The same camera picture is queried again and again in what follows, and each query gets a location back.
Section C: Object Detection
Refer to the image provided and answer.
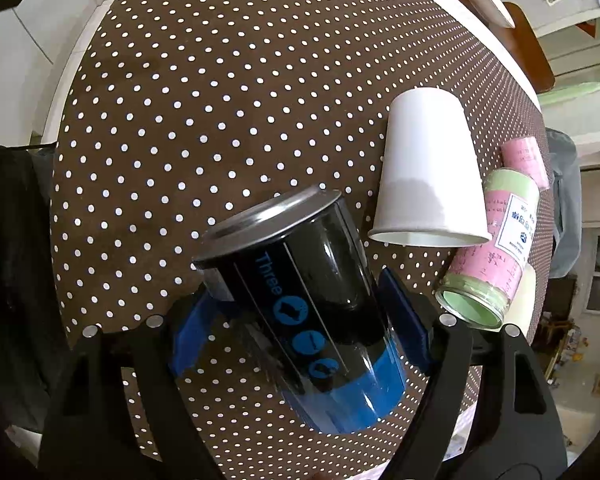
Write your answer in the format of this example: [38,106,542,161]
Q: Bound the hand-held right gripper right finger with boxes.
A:
[379,266,569,480]

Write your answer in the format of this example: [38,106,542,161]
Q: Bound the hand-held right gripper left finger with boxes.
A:
[39,294,231,480]

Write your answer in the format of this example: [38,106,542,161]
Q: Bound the black and blue cup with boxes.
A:
[191,186,409,435]

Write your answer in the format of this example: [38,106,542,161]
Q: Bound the white paper cup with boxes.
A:
[367,87,494,249]

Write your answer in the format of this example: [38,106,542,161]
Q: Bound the cream white container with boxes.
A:
[502,264,539,327]

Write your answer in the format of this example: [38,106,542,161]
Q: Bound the green and pink jar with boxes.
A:
[434,169,541,330]

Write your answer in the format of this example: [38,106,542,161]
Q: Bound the grey garment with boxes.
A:
[545,127,584,279]

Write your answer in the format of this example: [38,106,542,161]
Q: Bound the pink paper roll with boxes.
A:
[500,136,551,192]

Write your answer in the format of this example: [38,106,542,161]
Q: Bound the brown polka dot tablecloth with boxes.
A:
[49,0,557,462]

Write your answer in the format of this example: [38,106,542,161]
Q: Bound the brown wooden furniture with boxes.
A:
[450,0,556,94]

